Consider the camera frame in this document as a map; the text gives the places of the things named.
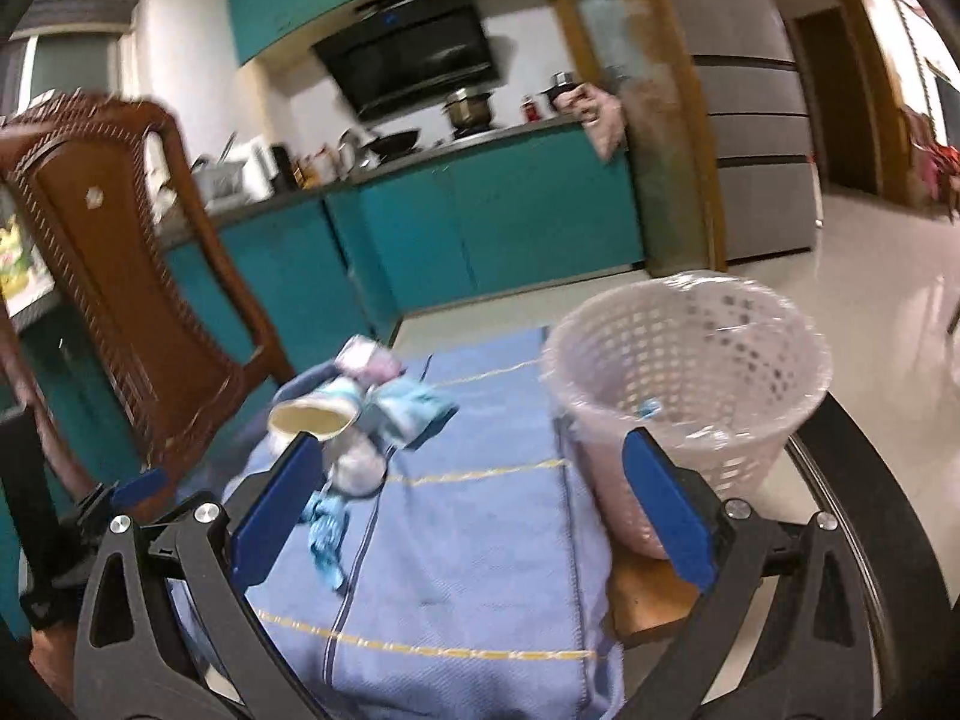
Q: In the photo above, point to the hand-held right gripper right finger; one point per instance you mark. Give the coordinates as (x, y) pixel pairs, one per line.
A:
(667, 514)

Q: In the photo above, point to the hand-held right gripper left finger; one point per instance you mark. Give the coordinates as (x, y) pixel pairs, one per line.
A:
(274, 514)

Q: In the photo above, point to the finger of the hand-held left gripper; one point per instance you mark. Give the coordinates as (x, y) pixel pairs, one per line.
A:
(139, 487)

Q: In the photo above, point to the blue white wrapper strip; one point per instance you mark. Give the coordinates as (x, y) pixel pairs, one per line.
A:
(326, 532)

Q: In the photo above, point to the white plastic bag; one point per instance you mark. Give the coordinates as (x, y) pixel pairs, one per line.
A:
(356, 465)

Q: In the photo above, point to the beige paper cup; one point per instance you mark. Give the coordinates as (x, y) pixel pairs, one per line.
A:
(311, 416)

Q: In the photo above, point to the white perforated plastic wastebasket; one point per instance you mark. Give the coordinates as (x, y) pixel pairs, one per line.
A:
(675, 360)

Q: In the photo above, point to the light blue packet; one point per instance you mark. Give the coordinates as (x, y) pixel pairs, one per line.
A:
(409, 409)

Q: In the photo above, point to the small pink plastic bag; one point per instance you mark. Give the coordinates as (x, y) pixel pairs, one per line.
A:
(367, 360)

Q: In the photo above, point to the blue striped tablecloth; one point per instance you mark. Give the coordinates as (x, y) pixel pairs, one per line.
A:
(465, 577)

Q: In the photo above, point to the carved wooden chair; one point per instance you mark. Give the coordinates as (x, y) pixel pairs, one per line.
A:
(112, 255)

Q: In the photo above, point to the teal kitchen base cabinets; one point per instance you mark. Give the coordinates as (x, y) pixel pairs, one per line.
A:
(285, 270)
(525, 217)

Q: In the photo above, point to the white countertop appliance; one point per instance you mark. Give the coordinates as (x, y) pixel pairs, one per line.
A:
(225, 180)

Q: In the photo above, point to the black kettle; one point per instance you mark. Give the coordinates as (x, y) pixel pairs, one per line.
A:
(283, 166)

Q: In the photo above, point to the wooden glass partition pillar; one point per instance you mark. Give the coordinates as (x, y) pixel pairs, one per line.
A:
(660, 165)

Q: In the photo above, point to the glass pot lid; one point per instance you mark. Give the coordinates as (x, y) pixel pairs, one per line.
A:
(346, 151)

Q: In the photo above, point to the black wok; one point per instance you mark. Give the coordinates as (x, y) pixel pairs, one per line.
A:
(394, 141)

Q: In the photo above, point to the silver refrigerator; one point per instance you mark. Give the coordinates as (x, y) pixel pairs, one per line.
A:
(750, 127)

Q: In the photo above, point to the pink hanging towel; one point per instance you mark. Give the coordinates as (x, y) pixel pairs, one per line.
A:
(604, 124)

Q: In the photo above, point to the small red bottle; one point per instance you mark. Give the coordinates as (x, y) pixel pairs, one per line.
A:
(531, 110)

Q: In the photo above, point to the kitchen window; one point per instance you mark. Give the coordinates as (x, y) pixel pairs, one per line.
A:
(75, 64)

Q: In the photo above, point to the dark lidded pot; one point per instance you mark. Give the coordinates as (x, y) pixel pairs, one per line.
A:
(561, 86)

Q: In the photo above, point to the dark wooden door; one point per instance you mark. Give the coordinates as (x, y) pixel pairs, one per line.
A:
(836, 105)

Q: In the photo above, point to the steel cooking pot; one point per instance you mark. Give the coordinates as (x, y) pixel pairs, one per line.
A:
(469, 109)

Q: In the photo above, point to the black range hood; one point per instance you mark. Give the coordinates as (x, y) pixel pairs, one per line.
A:
(409, 52)

